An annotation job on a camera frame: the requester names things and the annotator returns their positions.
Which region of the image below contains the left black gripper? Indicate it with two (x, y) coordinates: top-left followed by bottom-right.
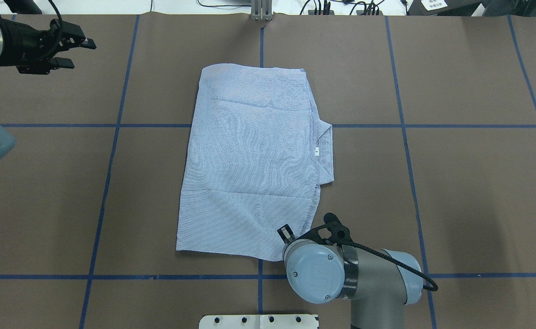
(0, 19), (97, 74)

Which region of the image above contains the light blue striped shirt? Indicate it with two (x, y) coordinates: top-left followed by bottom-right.
(176, 63), (334, 262)

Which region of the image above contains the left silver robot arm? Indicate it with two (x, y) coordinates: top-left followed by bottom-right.
(0, 16), (96, 159)

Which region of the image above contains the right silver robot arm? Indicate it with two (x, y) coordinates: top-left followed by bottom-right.
(277, 220), (438, 329)

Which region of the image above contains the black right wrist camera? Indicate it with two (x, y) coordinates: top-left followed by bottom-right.
(299, 212), (354, 246)

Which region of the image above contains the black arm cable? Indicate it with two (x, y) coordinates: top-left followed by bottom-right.
(353, 242), (439, 292)

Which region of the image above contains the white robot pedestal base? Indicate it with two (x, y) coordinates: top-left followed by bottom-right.
(198, 314), (320, 329)

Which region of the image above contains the aluminium frame post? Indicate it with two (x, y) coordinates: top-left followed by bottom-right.
(251, 0), (273, 21)

